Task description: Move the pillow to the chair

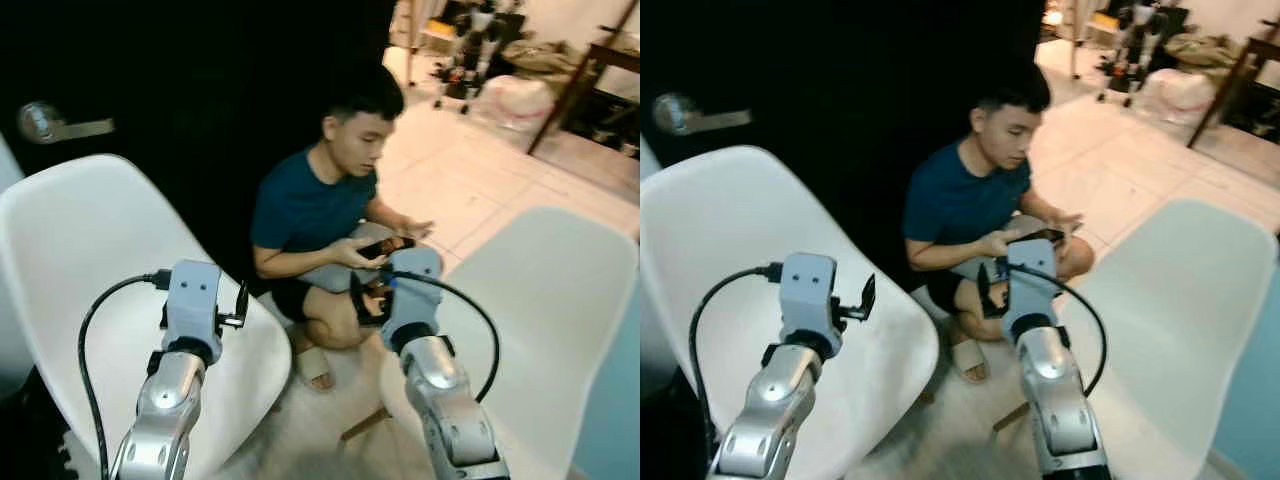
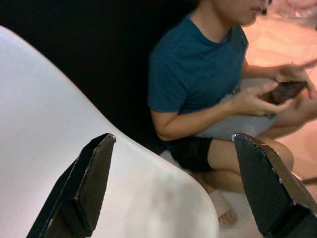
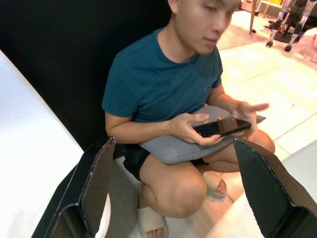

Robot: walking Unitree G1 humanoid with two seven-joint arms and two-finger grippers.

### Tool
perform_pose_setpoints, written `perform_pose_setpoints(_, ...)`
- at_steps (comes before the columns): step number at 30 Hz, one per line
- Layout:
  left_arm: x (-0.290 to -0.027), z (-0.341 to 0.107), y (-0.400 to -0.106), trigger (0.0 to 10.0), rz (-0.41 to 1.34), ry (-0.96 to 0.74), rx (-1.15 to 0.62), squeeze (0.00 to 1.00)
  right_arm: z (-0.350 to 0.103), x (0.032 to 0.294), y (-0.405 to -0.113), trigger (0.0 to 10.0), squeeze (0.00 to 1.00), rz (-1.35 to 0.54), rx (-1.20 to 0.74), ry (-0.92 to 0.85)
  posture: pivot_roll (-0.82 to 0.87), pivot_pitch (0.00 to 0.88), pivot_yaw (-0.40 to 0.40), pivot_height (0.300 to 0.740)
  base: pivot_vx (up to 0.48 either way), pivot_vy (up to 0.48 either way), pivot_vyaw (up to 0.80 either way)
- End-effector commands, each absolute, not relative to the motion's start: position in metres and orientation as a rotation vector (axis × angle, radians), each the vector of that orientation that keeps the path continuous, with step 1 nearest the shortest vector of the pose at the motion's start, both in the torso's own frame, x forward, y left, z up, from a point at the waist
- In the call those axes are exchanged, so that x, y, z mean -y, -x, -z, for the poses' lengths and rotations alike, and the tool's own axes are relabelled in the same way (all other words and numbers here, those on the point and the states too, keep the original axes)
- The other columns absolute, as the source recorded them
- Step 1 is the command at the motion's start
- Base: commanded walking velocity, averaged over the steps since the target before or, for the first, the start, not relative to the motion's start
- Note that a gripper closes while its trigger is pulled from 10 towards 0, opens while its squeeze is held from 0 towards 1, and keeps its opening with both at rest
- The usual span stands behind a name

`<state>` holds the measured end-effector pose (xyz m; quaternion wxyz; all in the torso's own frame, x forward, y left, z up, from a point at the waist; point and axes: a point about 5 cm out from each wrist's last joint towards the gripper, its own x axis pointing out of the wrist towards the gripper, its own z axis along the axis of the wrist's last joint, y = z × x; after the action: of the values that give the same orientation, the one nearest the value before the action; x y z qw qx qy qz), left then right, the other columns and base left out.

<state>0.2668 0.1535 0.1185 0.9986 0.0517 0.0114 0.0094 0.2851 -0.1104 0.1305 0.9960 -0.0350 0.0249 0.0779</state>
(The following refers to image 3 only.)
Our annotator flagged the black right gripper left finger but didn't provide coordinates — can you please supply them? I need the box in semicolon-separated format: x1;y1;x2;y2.
31;135;116;238

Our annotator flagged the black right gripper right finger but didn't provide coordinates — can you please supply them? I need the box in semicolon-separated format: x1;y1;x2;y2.
233;137;317;238

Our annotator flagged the black phone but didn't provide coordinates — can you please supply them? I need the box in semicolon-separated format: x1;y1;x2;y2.
192;116;252;138

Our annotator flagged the teal-shirted man's left hand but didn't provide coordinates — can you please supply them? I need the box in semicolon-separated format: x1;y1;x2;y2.
230;101;270;139

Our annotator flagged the teal-shirted man's right hand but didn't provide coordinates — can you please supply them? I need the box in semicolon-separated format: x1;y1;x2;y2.
172;113;225;147

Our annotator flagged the beige slipper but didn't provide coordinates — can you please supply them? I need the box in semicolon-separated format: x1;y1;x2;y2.
207;177;228;199
136;183;170;238

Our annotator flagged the grey cushion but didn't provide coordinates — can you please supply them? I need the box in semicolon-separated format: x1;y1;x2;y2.
140;106;236;166

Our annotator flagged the man in teal shirt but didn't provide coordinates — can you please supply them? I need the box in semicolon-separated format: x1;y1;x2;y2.
101;0;276;238

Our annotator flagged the black cabinet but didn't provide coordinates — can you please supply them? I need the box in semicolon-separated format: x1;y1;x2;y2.
0;0;171;152

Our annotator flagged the wooden table leg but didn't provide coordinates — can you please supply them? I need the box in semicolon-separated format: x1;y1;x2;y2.
249;0;256;35

